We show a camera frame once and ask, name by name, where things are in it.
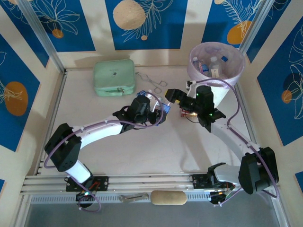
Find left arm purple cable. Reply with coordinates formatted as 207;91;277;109
44;92;166;212

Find aluminium front rail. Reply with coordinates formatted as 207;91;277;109
20;174;281;196

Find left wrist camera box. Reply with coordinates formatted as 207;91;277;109
145;93;165;112

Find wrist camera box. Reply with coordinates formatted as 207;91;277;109
186;80;199;96
145;93;165;112

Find aluminium table side rail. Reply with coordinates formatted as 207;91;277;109
234;82;266;171
34;70;68;175

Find mint green zip pouch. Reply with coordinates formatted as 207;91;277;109
92;59;137;97

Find clear bottle red-blue label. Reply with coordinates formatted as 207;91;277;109
192;56;210;74

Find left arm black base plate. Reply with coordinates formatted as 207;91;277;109
65;176;110;192

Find beige cushion pad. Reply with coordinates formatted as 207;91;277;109
151;190;187;206

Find metal tongs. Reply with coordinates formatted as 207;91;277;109
136;72;168;93

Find slotted metal strip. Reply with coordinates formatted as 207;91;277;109
30;191;270;204

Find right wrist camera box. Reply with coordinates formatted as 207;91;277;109
186;80;199;96

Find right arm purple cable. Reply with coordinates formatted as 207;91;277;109
194;79;279;208

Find white ribbed waste bin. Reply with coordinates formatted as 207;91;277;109
189;79;232;107

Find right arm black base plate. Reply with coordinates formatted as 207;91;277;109
191;174;235;190

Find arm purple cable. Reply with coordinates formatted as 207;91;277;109
194;79;279;208
44;92;166;212

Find aluminium frame post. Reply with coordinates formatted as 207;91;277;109
17;0;67;74
238;0;285;56

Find tall clear bottle white label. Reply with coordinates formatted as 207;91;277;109
209;56;221;78

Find metal bracket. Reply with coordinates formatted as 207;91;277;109
119;192;150;203

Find purple plastic bin liner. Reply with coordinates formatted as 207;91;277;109
187;42;246;88

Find red snack packet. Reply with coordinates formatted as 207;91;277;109
179;107;198;118

